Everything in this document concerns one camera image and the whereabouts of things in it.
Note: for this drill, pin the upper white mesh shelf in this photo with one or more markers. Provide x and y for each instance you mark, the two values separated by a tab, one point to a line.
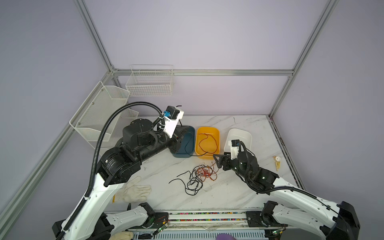
101	103

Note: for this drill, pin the white plastic tub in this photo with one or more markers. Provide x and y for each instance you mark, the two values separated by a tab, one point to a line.
237	134

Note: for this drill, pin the white cotton glove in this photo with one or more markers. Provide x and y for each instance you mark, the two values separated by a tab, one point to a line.
132	192

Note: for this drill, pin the yellow toy figure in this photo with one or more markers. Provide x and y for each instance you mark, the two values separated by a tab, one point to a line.
277	160

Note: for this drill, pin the purple object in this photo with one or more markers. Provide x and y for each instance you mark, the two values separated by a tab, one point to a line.
225	237

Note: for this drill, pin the white wire basket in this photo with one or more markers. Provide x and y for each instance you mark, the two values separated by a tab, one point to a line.
151	80

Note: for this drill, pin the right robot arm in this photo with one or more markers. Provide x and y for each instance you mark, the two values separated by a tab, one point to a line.
326	219

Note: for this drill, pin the teal plastic tub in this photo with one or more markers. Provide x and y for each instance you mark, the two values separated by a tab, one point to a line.
187	148

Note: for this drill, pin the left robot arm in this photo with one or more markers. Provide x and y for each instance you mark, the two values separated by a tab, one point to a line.
142	139

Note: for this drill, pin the cream cloth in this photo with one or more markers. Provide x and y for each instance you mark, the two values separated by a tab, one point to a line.
122	236

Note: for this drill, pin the aluminium front rail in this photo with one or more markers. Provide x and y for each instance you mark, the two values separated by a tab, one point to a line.
207	220

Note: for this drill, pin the yellow plastic tub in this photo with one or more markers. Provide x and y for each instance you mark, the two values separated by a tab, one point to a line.
207	143

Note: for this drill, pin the lower white mesh shelf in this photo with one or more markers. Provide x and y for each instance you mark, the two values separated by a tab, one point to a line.
115	130

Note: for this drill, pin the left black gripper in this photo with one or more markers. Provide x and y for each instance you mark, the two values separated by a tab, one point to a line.
176	137

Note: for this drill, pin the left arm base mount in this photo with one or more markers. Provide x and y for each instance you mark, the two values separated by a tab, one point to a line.
155	219

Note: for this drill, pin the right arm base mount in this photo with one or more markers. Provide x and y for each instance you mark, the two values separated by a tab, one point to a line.
264	217

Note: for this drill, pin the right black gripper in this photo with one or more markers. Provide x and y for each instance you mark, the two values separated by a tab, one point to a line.
226	158

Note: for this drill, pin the white mesh shelf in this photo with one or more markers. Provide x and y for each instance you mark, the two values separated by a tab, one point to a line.
115	130
101	103

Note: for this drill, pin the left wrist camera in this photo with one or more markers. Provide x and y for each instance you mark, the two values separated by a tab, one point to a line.
172	115

